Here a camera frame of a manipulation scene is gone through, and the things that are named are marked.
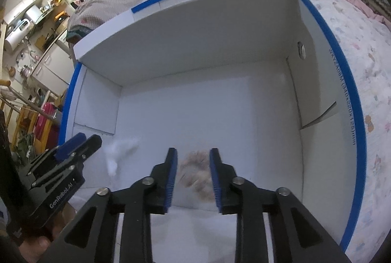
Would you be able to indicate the beige furry plush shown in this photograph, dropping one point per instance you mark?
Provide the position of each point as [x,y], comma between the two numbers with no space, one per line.
[195,177]

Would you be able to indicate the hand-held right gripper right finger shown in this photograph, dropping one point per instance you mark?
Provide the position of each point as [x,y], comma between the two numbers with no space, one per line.
[215,177]

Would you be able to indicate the cream wall cabinet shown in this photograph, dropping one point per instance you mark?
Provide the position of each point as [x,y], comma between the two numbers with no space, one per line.
[24,3]

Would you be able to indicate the white round appliance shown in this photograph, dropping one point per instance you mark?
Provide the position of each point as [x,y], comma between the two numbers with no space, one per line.
[11,40]

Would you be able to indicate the pink garment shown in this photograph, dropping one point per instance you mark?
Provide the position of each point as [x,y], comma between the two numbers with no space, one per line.
[45,125]

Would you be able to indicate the white cardboard box blue tape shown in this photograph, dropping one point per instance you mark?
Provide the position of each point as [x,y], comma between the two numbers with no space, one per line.
[198,104]

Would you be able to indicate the printed bed sheet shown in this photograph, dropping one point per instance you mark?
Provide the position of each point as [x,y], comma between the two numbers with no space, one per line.
[351,67]

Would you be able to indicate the person's left hand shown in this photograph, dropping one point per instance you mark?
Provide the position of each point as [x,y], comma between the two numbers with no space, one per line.
[39,246]

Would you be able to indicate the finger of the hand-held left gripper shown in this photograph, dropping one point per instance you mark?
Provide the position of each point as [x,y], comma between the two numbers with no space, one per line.
[71,145]
[91,145]

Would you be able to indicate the white kitchen base cabinet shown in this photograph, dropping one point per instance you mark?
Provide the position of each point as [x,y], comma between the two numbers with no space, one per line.
[50,67]

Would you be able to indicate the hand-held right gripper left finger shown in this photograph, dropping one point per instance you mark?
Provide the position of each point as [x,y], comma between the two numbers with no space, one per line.
[171,177]

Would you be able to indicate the wooden chair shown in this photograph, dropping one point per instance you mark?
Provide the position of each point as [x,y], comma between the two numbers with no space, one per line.
[21,122]

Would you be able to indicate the metal pot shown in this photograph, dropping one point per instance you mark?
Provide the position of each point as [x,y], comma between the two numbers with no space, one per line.
[24,70]

